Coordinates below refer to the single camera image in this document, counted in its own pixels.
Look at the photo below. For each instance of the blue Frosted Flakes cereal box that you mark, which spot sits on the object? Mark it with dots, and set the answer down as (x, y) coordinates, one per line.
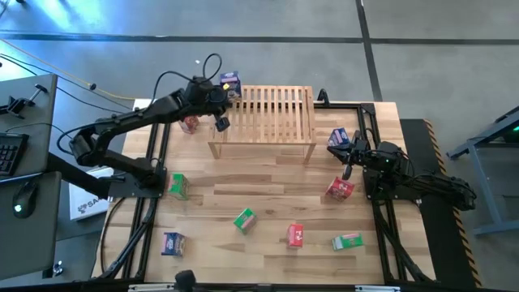
(231, 79)
(173, 243)
(338, 137)

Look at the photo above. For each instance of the red Froot Loops cereal box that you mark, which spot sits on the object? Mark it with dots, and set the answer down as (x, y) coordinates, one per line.
(295, 235)
(189, 124)
(340, 189)

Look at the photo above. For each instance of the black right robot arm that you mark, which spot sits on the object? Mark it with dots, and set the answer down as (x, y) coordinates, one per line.
(442, 186)

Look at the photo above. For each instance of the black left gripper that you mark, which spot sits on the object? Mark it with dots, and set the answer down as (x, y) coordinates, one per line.
(202, 95)

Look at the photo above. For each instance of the black table-level camera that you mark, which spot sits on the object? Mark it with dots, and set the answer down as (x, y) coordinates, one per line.
(185, 280)

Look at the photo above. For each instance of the black frame clamp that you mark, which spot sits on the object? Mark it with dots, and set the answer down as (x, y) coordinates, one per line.
(323, 97)

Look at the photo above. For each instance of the wooden slatted shelf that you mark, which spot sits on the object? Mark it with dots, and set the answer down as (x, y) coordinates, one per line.
(267, 140)

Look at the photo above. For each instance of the blue steel frame workbench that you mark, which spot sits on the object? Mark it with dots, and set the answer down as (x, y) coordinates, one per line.
(484, 182)

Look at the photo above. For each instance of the green Apple Jacks cereal box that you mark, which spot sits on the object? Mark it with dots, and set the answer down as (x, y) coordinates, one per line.
(178, 185)
(347, 241)
(245, 220)

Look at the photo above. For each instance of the small metal clamp knob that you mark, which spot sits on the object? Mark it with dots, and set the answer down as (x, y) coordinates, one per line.
(57, 268)

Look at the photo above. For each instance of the black mat hazard stripe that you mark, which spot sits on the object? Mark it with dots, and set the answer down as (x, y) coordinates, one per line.
(413, 136)

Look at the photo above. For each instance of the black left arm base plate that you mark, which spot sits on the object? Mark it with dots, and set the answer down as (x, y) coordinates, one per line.
(129, 190)

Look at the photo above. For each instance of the black computer mouse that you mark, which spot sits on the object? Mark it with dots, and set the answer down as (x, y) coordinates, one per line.
(24, 200)

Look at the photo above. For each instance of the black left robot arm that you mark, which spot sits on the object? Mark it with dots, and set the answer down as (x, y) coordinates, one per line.
(134, 117)

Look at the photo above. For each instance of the black desk clamp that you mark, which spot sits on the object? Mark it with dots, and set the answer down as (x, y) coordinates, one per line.
(18, 104)

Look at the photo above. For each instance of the white printed carton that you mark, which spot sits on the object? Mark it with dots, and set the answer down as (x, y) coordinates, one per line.
(87, 203)

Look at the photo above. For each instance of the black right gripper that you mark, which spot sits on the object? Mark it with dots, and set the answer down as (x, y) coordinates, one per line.
(365, 156)

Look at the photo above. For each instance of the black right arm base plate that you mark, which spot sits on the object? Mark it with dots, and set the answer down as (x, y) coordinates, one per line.
(409, 194)

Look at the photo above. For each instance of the grey desk panel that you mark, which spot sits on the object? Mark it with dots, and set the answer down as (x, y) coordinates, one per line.
(36, 121)
(28, 243)

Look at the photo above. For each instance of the black table frame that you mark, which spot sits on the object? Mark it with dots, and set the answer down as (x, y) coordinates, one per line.
(344, 106)

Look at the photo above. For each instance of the black keyboard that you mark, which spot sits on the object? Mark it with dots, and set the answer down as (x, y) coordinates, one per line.
(10, 152)

